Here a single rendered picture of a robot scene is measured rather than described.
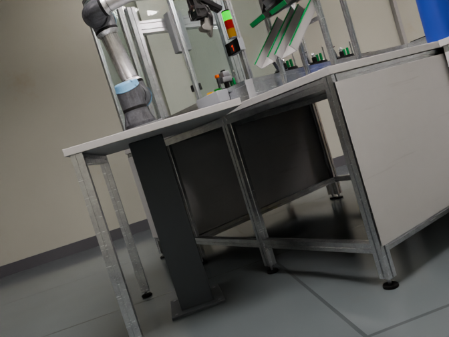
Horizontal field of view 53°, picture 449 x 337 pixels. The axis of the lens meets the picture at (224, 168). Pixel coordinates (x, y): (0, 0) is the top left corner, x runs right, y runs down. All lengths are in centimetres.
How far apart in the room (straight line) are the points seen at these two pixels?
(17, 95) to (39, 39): 66
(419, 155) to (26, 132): 431
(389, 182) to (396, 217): 14
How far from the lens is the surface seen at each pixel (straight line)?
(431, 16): 261
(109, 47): 239
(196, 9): 228
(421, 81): 214
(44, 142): 539
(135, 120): 214
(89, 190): 179
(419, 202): 200
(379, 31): 612
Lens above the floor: 72
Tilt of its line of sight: 3 degrees down
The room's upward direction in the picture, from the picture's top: 17 degrees counter-clockwise
